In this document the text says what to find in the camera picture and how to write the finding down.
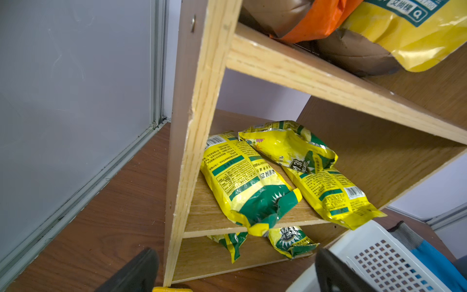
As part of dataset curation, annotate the yellow packet bottom shelf right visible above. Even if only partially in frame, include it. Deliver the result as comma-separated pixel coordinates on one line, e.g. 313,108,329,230
268,226,319,259

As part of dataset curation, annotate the yellow packet bottom shelf left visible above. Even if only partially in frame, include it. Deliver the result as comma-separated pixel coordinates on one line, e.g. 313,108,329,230
207,232,248,264

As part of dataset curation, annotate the white plastic basket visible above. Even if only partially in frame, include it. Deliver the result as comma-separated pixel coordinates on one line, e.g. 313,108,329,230
288,221,451,292

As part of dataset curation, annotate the yellow knit work glove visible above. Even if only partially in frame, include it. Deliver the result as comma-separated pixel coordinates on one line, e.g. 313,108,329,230
152,287,193,292

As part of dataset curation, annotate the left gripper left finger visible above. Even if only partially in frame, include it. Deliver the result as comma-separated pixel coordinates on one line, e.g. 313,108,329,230
95,248,159,292

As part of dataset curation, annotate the yellow packet shelf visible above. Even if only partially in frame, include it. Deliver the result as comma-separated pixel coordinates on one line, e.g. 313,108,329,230
238,120,338,173
282,167,386,230
268,226,319,259
200,132,303,237
207,232,248,264

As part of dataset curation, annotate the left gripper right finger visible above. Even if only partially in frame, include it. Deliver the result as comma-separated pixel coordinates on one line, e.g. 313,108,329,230
315,248,377,292

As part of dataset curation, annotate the green yellow fertilizer bag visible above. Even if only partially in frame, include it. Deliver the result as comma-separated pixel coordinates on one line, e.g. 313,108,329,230
316,1,467,77

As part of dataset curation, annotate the yellow packet shelf back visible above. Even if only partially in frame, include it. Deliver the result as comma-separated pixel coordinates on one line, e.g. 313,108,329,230
238,120,338,173

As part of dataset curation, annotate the blue rubber glove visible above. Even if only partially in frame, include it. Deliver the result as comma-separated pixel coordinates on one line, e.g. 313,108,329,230
387,221,467,292

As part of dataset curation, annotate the green orange fertilizer bag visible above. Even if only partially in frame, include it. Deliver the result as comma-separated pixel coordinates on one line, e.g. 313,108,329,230
239,0,363,44

